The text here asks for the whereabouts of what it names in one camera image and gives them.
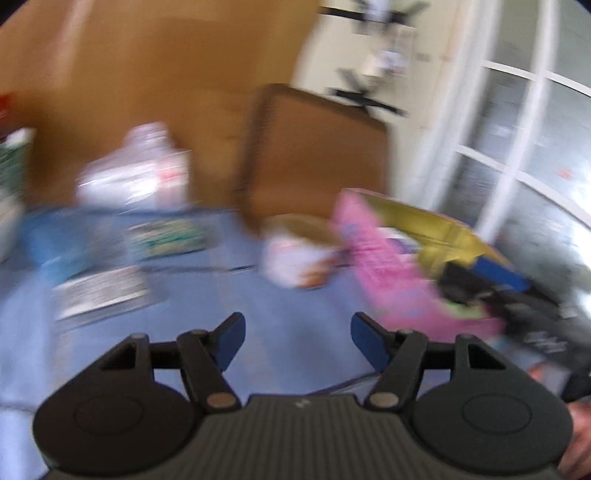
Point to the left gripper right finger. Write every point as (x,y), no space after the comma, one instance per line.
(400,358)

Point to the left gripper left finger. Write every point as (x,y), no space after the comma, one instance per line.
(202,357)

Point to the green patterned tissue packet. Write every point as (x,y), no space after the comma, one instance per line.
(163,238)

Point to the green cloth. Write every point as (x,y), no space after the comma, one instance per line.
(470,311)

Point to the person right hand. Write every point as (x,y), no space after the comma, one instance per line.
(575,463)

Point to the blue striped tablecloth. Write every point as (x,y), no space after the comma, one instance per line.
(297,341)

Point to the pink gold tin box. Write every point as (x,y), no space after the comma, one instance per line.
(398,251)

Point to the clear flat plastic case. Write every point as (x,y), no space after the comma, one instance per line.
(98,296)

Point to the round baby print tin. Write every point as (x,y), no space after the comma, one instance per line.
(299,251)

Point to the blue plastic case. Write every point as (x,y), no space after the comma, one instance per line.
(65,243)

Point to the bagged white paper cups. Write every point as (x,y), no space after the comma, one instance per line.
(147,173)

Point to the white tissue pack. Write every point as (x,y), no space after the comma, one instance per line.
(12,210)

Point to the green drink carton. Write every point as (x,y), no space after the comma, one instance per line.
(15,150)

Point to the white power strip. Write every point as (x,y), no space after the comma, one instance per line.
(385,63)

